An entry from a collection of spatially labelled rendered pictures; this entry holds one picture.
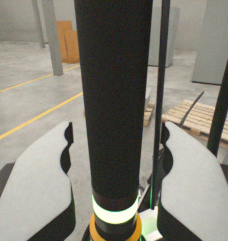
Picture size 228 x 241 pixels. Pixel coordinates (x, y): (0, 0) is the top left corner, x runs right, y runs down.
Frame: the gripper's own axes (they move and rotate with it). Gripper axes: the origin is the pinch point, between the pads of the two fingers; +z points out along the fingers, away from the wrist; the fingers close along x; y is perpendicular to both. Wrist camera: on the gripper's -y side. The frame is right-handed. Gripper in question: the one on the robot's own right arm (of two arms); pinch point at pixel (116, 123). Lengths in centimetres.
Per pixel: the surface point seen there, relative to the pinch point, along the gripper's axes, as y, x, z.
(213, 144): 3.1, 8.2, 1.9
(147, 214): 11.2, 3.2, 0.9
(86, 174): 151, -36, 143
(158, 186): 28.4, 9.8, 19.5
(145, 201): 25.0, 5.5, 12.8
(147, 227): 11.0, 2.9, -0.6
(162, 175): 26.8, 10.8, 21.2
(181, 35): 77, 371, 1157
